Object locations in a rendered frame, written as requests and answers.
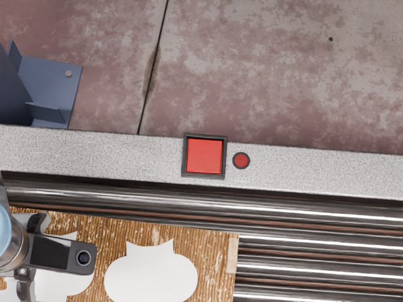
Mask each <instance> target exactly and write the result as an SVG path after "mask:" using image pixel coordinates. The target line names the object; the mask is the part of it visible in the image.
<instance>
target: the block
mask: <svg viewBox="0 0 403 302"><path fill-rule="evenodd" d="M237 247H238V239H237V238H232V237H230V238H229V240H228V246H227V256H226V262H225V274H230V275H234V274H235V273H236V269H237Z"/></svg>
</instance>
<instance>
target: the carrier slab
mask: <svg viewBox="0 0 403 302"><path fill-rule="evenodd" d="M9 207H10V212H11V214H12V213H38V212H47V214H48V215H49V216H50V218H51V223H49V225H48V227H47V228H46V229H45V232H44V233H45V234H51V235H67V234H71V233H73V232H76V231H78V235H77V241H83V242H87V243H92V244H94V245H96V247H97V256H96V260H95V275H94V279H93V281H92V283H91V284H90V286H89V287H88V288H87V289H86V290H85V291H83V292H82V293H80V294H78V295H74V296H68V298H67V302H114V301H113V300H112V299H111V298H110V297H109V296H108V294H107V292H106V289H105V286H104V276H105V273H106V271H107V269H108V267H109V266H110V264H111V263H113V262H114V261H116V260H117V259H119V258H121V257H124V256H127V242H126V241H128V242H130V243H132V244H135V245H138V246H143V247H145V246H159V245H161V244H163V243H166V242H167V241H169V240H171V239H173V253H174V254H179V255H182V256H184V257H186V258H188V259H189V260H190V261H191V262H192V263H193V265H194V266H195V268H196V271H197V277H198V280H197V286H196V289H195V291H194V293H193V294H192V296H190V298H188V299H187V300H185V301H183V302H233V293H234V281H235V275H236V274H234V275H230V274H225V262H226V256H227V246H228V240H229V238H230V237H232V238H237V239H238V245H239V234H238V233H232V232H222V231H213V230H207V229H198V228H188V227H182V226H173V225H163V224H153V223H147V222H137V221H128V220H122V219H113V218H103V217H98V216H88V215H78V214H72V213H63V212H53V211H47V210H38V209H28V208H22V207H13V206H9Z"/></svg>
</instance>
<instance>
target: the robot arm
mask: <svg viewBox="0 0 403 302"><path fill-rule="evenodd" d="M49 223H51V218H50V216H49V215H48V214H47V212H38V213H12V214H11V212H10V207H9V203H8V199H7V194H6V191H5V188H4V185H3V181H2V176H1V171H0V277H5V278H6V277H12V278H14V279H10V280H8V281H7V288H6V289H5V290H1V291H0V302H36V295H35V280H34V278H35V274H36V271H37V269H40V270H47V271H54V272H56V273H66V274H73V275H78V276H89V275H92V274H93V272H94V268H95V260H96V256H97V247H96V245H94V244H92V243H87V242H83V241H77V240H70V239H66V238H60V237H54V236H50V235H44V232H45V229H46V228H47V227H48V225H49Z"/></svg>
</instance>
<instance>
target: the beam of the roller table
mask: <svg viewBox="0 0 403 302"><path fill-rule="evenodd" d="M183 144H184V138H180V137H165V136H157V135H141V134H126V133H117V132H102V131H87V130H78V129H62V128H47V127H39V126H23V125H8V124H0V171H1V175H2V176H11V177H27V178H36V179H51V180H67V181H75V182H91V183H106V184H116V185H131V186H147V187H155V188H171V189H187V190H195V191H211V192H226V193H235V194H251V195H267V196H275V197H291V198H306V199H315V200H331V201H346V202H355V203H371V204H386V205H395V206H403V155H401V154H392V153H377V152H361V151H353V150H338V149H322V148H314V147H299V146H283V145H274V144H259V143H244V142H235V141H227V157H226V167H225V180H211V179H195V178H186V177H181V167H182V152H183ZM237 152H245V153H246V154H247V155H248V156H249V157H250V164H249V166H248V167H247V168H246V169H243V170H240V169H237V168H236V167H235V166H234V165H233V163H232V158H233V156H234V154H235V153H237Z"/></svg>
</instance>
